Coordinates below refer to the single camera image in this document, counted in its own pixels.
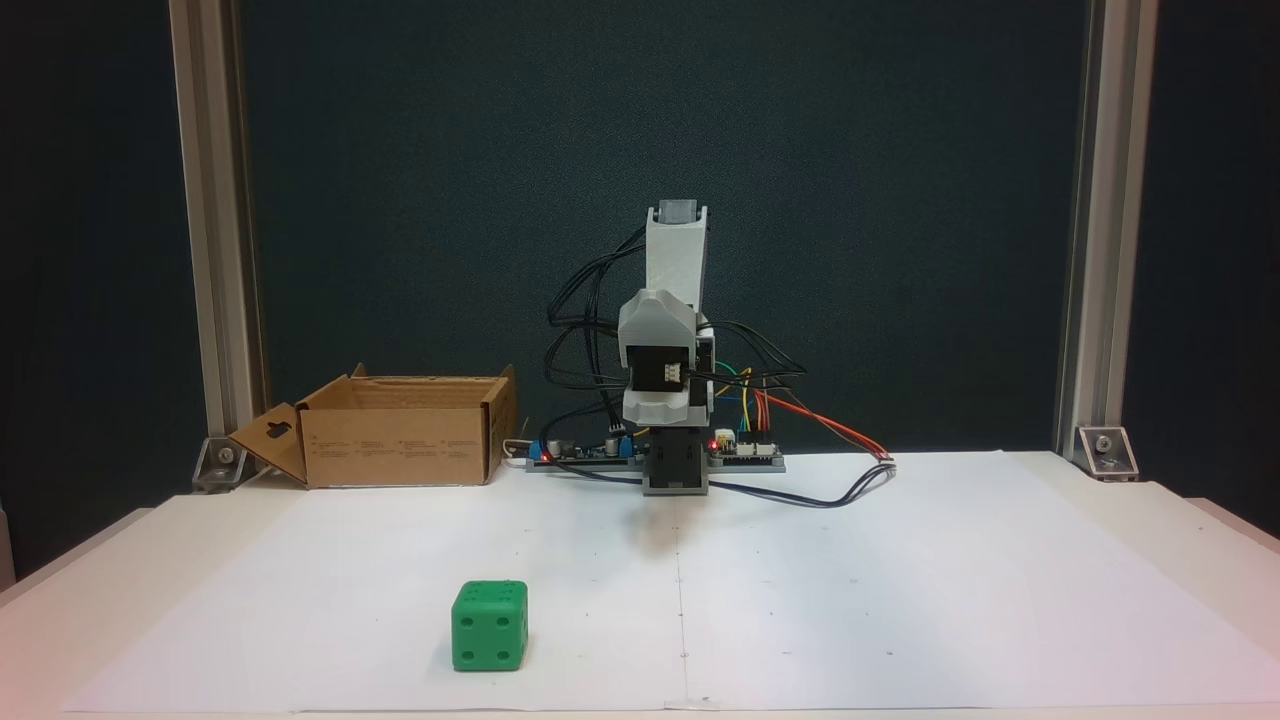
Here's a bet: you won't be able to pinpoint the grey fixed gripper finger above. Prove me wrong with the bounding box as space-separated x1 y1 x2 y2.
624 402 700 427

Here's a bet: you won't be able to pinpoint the green dice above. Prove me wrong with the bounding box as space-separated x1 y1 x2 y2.
450 580 529 673

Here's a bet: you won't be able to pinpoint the blue circuit board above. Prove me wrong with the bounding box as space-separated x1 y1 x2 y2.
528 430 646 467

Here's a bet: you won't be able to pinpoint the circuit board with white connectors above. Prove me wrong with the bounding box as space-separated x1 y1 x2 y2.
708 428 783 469

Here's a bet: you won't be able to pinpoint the brown cardboard box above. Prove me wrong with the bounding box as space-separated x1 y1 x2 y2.
228 363 518 491

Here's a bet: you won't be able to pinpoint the white paper sheet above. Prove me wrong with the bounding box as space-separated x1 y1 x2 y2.
60 450 1280 713

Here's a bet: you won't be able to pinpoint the yellow jumper wire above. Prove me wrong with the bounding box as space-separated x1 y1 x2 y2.
715 368 754 433

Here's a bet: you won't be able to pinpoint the grey board mount plate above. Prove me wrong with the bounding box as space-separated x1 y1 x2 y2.
525 455 787 476

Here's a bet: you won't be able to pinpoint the black servo cable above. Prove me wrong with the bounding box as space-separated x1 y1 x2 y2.
700 320 809 401
546 225 651 461

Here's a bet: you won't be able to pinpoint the red orange wire bundle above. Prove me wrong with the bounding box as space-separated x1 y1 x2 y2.
752 385 893 463

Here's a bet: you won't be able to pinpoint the black cable with white connector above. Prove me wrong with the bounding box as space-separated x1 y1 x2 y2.
545 455 897 510

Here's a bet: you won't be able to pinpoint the metal corner bracket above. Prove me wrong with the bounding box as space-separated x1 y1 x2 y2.
192 434 251 494
1075 425 1141 483

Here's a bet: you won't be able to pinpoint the aluminium frame post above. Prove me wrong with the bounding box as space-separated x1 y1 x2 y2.
1053 0 1161 459
168 0 269 446

